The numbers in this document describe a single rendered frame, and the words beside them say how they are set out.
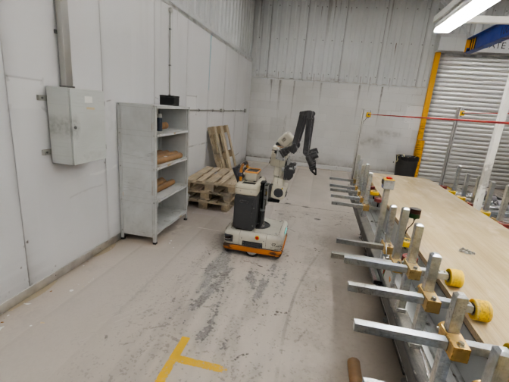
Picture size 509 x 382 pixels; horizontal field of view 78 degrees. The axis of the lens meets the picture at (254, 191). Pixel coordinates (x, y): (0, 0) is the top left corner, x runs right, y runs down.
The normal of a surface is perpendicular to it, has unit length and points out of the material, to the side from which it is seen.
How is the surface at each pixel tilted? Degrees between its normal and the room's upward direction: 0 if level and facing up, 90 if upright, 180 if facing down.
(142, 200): 90
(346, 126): 90
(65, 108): 90
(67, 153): 90
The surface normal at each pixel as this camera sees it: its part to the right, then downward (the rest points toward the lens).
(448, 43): -0.20, 0.24
